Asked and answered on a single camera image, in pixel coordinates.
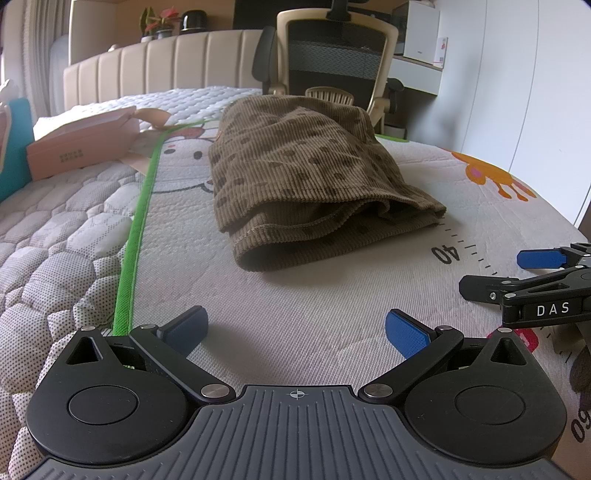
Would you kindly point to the black round speaker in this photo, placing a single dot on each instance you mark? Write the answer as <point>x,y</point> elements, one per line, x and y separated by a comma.
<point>193,21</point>

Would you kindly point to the beige black office chair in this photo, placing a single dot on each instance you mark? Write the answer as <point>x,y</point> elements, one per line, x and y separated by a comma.
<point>332,54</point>

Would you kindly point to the beige padded headboard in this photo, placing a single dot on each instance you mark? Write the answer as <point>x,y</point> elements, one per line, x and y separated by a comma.
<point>193,61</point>

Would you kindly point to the white box on desk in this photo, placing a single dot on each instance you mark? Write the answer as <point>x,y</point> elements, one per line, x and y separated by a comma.
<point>419,32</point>

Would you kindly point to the teal cushion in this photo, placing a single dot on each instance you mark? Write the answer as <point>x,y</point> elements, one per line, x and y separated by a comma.
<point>16,136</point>

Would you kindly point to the white waste bin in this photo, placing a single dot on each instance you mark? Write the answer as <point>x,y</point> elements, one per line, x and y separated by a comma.
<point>395,132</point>

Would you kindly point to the white desk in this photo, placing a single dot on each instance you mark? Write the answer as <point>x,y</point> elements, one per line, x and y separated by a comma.
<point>416,75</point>

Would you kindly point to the pink cardboard box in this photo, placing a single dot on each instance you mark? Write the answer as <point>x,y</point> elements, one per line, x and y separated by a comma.
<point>85,142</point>

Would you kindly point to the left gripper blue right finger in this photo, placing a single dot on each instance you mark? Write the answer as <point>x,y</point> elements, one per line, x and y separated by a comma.
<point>424,349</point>

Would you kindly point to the potted red flower plant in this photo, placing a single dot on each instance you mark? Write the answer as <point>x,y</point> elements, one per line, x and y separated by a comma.
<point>158,25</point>

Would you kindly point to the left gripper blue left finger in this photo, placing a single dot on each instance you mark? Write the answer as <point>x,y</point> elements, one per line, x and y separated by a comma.
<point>166,348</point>

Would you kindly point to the grey window curtain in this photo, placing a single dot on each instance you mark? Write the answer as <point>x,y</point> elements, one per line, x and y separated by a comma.
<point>28,31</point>

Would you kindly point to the cartoon print play mat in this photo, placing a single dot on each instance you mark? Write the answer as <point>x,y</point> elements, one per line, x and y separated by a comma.
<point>321,323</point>

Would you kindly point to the brown corduroy dotted garment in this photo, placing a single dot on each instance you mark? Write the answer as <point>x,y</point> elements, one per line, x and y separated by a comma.
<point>298,180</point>

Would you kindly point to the white quilted mattress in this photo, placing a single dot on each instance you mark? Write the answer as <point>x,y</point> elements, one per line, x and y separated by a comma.
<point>63,241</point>

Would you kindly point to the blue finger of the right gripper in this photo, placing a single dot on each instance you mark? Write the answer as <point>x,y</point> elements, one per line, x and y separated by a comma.
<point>492,289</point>
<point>555,258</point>

